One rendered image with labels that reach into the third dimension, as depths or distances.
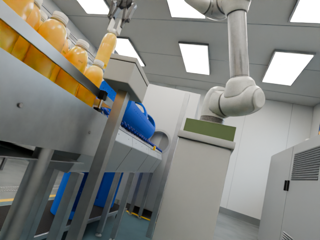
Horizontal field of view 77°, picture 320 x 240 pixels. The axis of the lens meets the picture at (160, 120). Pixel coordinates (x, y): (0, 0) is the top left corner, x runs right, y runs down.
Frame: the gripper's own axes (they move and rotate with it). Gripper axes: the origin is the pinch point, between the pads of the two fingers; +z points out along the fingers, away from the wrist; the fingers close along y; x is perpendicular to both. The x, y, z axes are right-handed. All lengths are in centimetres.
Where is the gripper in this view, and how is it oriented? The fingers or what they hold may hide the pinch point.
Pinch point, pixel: (115, 26)
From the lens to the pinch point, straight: 108.3
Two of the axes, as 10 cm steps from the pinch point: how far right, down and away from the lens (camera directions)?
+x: -1.5, -2.5, -9.6
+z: -2.7, 9.4, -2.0
